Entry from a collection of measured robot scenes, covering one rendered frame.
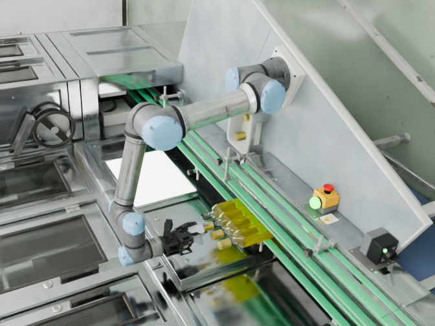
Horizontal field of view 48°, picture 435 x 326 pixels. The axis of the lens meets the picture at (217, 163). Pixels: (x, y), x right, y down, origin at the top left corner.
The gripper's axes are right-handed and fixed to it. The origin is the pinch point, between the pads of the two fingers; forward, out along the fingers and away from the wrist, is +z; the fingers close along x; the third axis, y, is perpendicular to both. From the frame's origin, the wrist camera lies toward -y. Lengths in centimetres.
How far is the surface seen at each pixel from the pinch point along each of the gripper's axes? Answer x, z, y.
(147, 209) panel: -12.0, -9.8, -32.5
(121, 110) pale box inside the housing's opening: -8, 11, -119
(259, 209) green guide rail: 6.4, 21.5, 5.8
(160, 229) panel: -12.6, -9.6, -19.0
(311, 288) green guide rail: -3.0, 21.2, 41.9
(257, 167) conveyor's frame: 15.6, 29.2, -8.8
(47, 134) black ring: -6, -35, -103
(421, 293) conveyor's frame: 16, 38, 70
